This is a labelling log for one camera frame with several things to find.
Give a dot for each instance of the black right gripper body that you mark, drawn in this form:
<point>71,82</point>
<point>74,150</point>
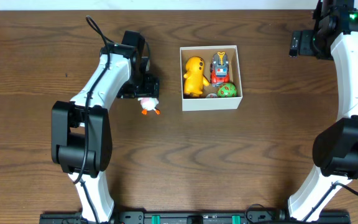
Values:
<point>312,44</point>

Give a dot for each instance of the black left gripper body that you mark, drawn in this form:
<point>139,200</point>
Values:
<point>146,92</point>

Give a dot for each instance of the white duck toy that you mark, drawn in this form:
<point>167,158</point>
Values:
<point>149,104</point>

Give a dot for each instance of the yellow duck toy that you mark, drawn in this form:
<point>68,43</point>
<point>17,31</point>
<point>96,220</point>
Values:
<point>195,81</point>

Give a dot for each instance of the wooden rattle drum toy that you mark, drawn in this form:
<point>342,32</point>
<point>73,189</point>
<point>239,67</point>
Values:
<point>212,95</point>

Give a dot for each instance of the green ball with red symbols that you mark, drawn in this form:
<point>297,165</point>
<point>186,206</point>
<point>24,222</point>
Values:
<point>227,90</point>

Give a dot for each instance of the red toy truck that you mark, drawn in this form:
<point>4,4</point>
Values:
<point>219,69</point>

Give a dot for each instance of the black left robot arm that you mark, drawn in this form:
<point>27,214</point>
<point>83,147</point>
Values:
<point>81,132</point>

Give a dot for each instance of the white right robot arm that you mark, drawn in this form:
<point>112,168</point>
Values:
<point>335,150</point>

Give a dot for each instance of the white cardboard box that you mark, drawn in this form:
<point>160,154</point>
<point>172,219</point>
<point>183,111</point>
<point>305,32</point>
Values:
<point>190,103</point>

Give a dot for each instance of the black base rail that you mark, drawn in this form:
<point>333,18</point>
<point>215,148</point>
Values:
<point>252,216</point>

